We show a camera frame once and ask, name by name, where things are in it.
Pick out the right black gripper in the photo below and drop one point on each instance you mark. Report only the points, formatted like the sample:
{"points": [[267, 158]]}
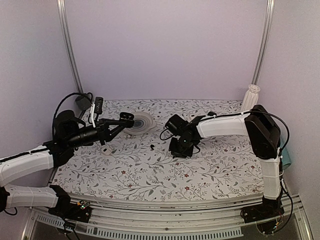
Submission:
{"points": [[174, 151]]}

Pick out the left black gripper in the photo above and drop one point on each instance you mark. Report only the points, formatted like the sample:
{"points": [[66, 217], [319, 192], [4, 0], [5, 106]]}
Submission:
{"points": [[102, 128]]}

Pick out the black earbud charging case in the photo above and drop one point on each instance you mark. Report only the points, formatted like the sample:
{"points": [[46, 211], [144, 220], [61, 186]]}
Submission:
{"points": [[128, 119]]}

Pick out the white case near left arm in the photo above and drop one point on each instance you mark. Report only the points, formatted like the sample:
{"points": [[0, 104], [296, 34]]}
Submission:
{"points": [[106, 151]]}

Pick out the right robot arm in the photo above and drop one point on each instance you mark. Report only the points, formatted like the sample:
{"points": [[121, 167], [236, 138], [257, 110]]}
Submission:
{"points": [[239, 153]]}

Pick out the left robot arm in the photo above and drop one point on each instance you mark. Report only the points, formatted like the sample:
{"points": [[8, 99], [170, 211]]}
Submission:
{"points": [[70, 133]]}

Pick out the swirl patterned bowl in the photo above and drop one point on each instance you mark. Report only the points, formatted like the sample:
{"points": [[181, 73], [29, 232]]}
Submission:
{"points": [[143, 123]]}

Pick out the grey mug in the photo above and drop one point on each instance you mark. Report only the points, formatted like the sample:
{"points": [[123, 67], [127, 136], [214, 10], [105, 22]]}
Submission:
{"points": [[84, 103]]}

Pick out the floral tablecloth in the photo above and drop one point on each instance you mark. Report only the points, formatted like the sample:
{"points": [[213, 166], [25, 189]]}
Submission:
{"points": [[135, 172]]}

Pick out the white ribbed vase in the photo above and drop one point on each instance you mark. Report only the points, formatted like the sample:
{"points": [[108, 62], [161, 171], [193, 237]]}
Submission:
{"points": [[250, 98]]}

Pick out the teal cup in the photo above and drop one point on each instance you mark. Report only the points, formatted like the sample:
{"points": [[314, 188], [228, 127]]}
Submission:
{"points": [[286, 159]]}

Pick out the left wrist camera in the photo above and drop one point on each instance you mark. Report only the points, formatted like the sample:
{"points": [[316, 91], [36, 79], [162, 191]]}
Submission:
{"points": [[98, 105]]}

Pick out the front aluminium rail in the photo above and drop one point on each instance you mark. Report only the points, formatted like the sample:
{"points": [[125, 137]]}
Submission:
{"points": [[177, 220]]}

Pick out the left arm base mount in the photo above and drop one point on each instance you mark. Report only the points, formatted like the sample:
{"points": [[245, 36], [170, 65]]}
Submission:
{"points": [[80, 211]]}

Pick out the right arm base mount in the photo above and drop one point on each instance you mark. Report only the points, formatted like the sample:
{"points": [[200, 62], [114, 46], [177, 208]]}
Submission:
{"points": [[265, 210]]}

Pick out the left aluminium post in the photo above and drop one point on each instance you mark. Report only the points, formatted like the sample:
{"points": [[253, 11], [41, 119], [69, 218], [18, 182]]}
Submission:
{"points": [[62, 13]]}

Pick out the aluminium post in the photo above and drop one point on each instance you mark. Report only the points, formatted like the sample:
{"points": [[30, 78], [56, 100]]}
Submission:
{"points": [[62, 13], [270, 5]]}

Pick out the right aluminium post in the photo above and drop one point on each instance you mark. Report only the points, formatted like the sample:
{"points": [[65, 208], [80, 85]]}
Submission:
{"points": [[270, 5]]}

